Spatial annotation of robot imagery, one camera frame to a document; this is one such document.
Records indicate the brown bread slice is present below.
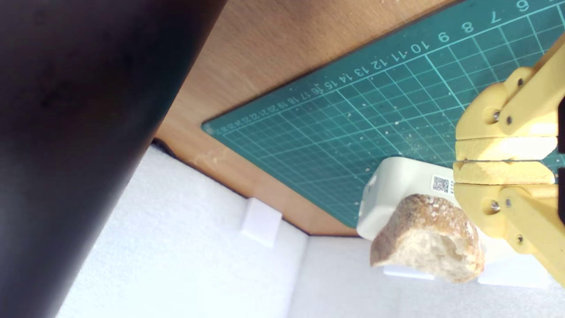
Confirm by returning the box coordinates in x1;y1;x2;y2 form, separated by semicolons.
370;193;486;283

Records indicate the black two-slot toaster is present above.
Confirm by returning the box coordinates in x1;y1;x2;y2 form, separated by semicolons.
0;0;228;318

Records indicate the white square block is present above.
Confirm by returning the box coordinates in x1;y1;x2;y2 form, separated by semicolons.
356;157;519;265

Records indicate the green cutting mat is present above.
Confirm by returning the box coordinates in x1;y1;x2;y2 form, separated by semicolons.
201;0;565;228

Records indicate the white wall clip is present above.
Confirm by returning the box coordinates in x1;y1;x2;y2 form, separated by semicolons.
241;197;283;248

